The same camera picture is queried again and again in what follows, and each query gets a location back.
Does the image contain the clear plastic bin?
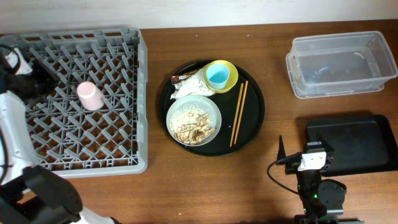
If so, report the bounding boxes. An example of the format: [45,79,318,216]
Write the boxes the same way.
[285,31,397,99]

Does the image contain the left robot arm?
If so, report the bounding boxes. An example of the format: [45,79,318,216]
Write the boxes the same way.
[1,44,117,224]

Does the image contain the grey plastic dishwasher rack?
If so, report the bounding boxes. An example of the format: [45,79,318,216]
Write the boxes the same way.
[1,28,148,179]

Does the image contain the food scraps on plate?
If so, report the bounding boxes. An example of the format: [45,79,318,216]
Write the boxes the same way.
[169,104,216,146]

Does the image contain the crumpled white napkin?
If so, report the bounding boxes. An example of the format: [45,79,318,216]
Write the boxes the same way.
[170,68,215,100]

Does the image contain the right wooden chopstick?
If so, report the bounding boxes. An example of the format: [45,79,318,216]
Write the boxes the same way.
[233,81,248,144]

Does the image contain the pink cup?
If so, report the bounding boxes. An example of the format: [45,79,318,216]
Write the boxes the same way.
[76,82,104,111]

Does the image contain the light blue cup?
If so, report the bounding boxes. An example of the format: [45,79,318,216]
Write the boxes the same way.
[206,63,229,90]

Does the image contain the black rectangular bin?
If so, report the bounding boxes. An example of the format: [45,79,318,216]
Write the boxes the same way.
[307,114,397,177]

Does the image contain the yellow bowl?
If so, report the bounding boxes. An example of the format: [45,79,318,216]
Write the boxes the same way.
[204,60,239,93]

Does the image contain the round black tray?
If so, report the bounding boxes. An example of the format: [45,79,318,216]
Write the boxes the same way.
[178,66,266,156]

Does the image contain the grey plate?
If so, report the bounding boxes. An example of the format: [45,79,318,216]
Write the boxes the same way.
[165,95,222,147]

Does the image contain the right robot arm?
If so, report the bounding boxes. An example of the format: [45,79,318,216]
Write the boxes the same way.
[271,137,362,224]

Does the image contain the left wooden chopstick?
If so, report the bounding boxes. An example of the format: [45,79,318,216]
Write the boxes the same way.
[229,83,244,147]

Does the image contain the wooden chopstick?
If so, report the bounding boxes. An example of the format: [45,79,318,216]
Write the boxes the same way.
[233,81,248,144]
[229,83,244,147]

